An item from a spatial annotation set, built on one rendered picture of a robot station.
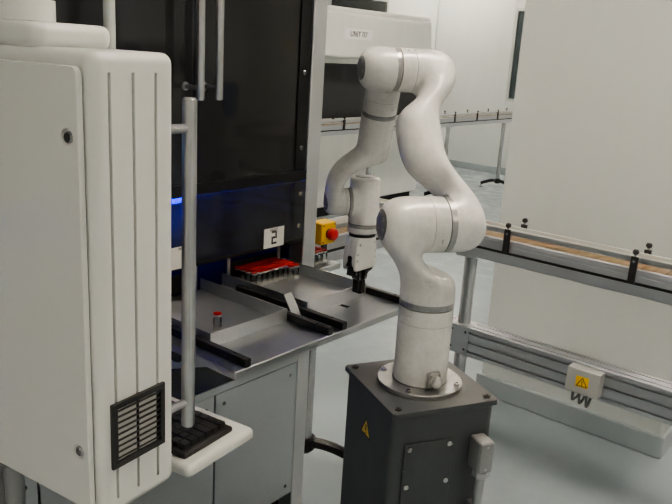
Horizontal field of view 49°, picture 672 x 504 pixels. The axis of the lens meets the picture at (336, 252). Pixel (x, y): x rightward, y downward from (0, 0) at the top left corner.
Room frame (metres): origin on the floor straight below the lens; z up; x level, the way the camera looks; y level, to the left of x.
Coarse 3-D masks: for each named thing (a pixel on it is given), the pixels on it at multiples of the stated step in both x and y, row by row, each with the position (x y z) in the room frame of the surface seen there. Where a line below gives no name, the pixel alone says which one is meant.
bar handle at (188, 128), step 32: (192, 128) 1.23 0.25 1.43; (192, 160) 1.23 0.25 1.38; (192, 192) 1.23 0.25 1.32; (192, 224) 1.23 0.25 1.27; (192, 256) 1.23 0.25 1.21; (192, 288) 1.23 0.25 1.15; (192, 320) 1.23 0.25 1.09; (192, 352) 1.23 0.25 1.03; (192, 384) 1.23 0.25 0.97; (192, 416) 1.23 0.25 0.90
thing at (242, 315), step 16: (208, 288) 2.00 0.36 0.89; (224, 288) 1.96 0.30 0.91; (176, 304) 1.88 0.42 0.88; (208, 304) 1.90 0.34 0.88; (224, 304) 1.91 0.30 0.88; (240, 304) 1.91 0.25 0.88; (256, 304) 1.88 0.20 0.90; (272, 304) 1.84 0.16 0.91; (176, 320) 1.69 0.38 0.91; (208, 320) 1.78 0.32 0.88; (224, 320) 1.79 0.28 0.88; (240, 320) 1.79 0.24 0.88; (256, 320) 1.73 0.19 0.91; (272, 320) 1.77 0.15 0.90; (208, 336) 1.61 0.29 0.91; (224, 336) 1.64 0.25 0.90; (240, 336) 1.68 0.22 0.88
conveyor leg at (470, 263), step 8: (472, 256) 2.73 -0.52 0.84; (464, 264) 2.78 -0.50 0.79; (472, 264) 2.76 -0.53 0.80; (464, 272) 2.78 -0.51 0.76; (472, 272) 2.76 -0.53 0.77; (464, 280) 2.77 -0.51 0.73; (472, 280) 2.77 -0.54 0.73; (464, 288) 2.77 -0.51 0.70; (472, 288) 2.77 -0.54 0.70; (464, 296) 2.77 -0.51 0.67; (472, 296) 2.77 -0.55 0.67; (464, 304) 2.77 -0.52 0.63; (472, 304) 2.78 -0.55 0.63; (464, 312) 2.76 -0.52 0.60; (464, 320) 2.76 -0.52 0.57; (456, 360) 2.77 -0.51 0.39; (464, 360) 2.77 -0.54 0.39; (464, 368) 2.77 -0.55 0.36
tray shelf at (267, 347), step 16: (336, 304) 1.97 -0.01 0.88; (352, 304) 1.98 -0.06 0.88; (368, 304) 1.99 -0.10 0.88; (384, 304) 1.99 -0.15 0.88; (352, 320) 1.85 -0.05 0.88; (368, 320) 1.86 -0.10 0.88; (256, 336) 1.70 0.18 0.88; (272, 336) 1.70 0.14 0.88; (288, 336) 1.71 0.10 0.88; (304, 336) 1.72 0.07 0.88; (320, 336) 1.72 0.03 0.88; (336, 336) 1.75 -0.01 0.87; (176, 352) 1.61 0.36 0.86; (208, 352) 1.58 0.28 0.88; (240, 352) 1.59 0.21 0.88; (256, 352) 1.60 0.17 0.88; (272, 352) 1.60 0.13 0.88; (288, 352) 1.61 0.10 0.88; (304, 352) 1.66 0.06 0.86; (224, 368) 1.51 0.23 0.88; (240, 368) 1.50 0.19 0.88; (256, 368) 1.53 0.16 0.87
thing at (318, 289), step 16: (304, 272) 2.22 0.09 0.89; (320, 272) 2.18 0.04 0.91; (256, 288) 1.99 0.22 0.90; (272, 288) 2.07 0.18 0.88; (288, 288) 2.08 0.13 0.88; (304, 288) 2.09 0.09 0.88; (320, 288) 2.10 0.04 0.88; (336, 288) 2.11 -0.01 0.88; (304, 304) 1.88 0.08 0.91; (320, 304) 1.92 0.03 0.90
